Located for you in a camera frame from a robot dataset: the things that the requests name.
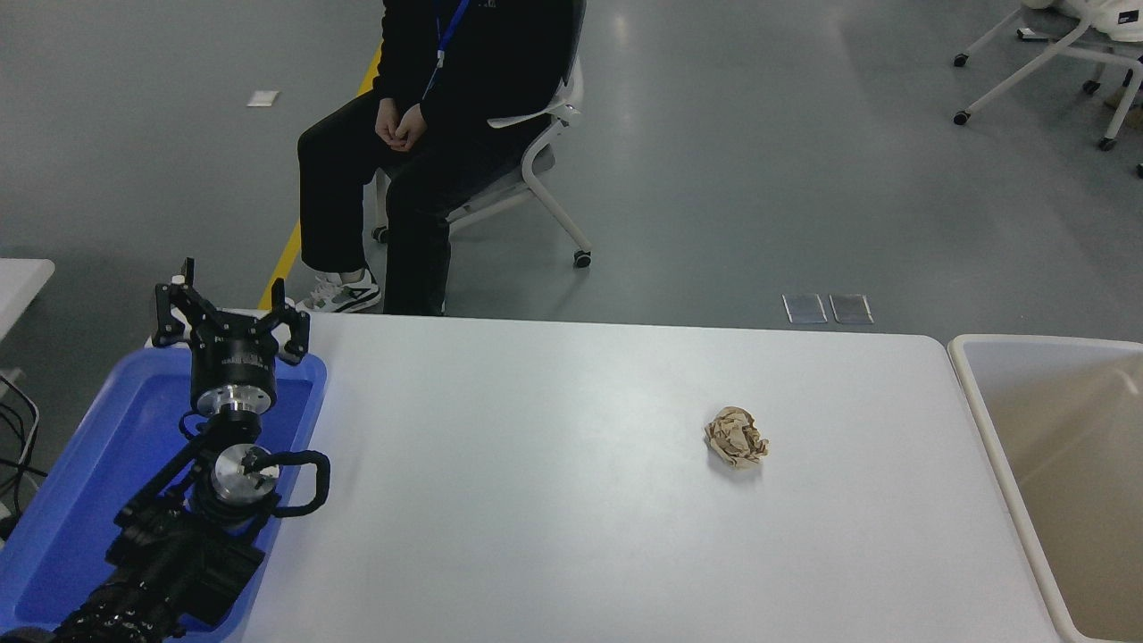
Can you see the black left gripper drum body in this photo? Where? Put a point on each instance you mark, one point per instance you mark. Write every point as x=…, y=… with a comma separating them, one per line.
x=234, y=362

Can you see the grey square floor plate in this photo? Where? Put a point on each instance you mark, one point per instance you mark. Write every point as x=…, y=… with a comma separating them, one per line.
x=805, y=308
x=851, y=308

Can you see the person's right hand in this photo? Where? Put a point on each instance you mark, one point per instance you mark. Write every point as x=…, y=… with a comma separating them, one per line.
x=387, y=125

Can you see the person's left hand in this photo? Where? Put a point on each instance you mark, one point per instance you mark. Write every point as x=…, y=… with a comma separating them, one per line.
x=413, y=132

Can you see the white side table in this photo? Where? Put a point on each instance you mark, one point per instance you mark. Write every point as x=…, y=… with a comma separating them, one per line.
x=22, y=286

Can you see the blue plastic tray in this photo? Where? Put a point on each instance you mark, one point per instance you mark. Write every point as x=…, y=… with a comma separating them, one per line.
x=89, y=464

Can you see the white paper scrap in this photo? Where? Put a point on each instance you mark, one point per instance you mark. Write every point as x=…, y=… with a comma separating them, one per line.
x=262, y=98

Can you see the white-framed wheeled chair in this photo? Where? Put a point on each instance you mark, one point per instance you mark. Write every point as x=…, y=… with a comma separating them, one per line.
x=571, y=89

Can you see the crumpled tan paper ball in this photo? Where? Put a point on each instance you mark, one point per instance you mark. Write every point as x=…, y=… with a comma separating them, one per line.
x=737, y=438

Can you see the large pale plastic bin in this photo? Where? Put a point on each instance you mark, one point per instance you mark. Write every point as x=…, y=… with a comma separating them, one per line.
x=1072, y=500

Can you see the white wheeled tube frame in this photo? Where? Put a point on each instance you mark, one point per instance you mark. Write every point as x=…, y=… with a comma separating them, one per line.
x=1018, y=76

